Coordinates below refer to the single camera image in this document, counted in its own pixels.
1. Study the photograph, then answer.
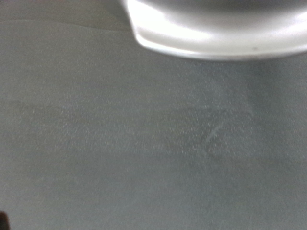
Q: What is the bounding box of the black Keurig coffee machine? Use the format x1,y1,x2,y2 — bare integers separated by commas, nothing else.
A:
120,0,307,62

